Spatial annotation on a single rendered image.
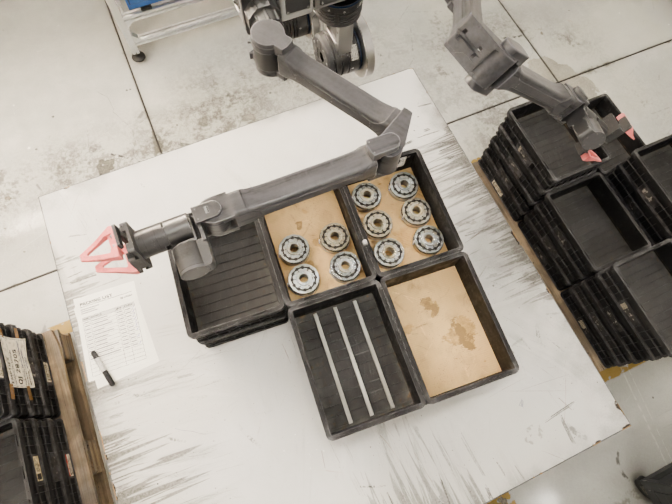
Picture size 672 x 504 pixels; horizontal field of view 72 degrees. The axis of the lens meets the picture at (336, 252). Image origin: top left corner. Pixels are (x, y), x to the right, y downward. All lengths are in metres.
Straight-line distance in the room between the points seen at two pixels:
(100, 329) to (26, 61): 2.17
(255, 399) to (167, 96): 2.02
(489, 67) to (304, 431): 1.18
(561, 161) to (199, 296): 1.69
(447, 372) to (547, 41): 2.54
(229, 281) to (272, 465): 0.60
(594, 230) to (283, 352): 1.54
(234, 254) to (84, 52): 2.16
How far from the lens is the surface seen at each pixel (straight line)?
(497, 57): 1.02
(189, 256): 0.91
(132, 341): 1.75
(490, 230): 1.86
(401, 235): 1.62
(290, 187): 0.94
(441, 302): 1.57
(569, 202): 2.44
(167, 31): 3.21
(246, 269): 1.57
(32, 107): 3.34
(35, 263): 2.84
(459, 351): 1.55
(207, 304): 1.57
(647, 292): 2.32
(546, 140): 2.42
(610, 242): 2.45
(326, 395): 1.48
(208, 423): 1.65
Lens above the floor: 2.31
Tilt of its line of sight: 70 degrees down
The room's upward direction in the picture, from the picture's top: 5 degrees clockwise
